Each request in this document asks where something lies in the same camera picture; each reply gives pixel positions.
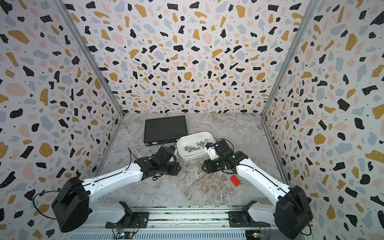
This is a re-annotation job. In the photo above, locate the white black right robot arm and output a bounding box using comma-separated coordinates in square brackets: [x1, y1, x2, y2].
[202, 139, 313, 240]

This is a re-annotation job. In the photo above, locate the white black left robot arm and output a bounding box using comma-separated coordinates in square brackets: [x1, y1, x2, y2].
[52, 146, 182, 233]

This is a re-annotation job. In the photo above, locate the white plastic storage box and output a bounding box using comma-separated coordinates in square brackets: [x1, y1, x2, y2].
[177, 132, 215, 161]

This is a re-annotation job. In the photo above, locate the red plastic block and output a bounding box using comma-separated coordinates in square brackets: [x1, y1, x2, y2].
[230, 175, 241, 187]

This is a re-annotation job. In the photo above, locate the black ribbed tool case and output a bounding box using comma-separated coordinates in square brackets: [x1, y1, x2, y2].
[144, 116, 188, 146]

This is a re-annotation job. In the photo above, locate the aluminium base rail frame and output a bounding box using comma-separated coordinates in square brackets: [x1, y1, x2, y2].
[83, 205, 316, 240]

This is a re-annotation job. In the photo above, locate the aluminium corner post left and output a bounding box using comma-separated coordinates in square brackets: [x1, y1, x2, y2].
[52, 0, 124, 118]

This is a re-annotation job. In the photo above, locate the aluminium corner post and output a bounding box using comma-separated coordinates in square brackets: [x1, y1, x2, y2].
[261, 0, 319, 118]
[52, 0, 124, 118]

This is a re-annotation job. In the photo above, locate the aluminium corner post right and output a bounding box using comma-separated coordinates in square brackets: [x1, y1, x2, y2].
[261, 0, 319, 118]

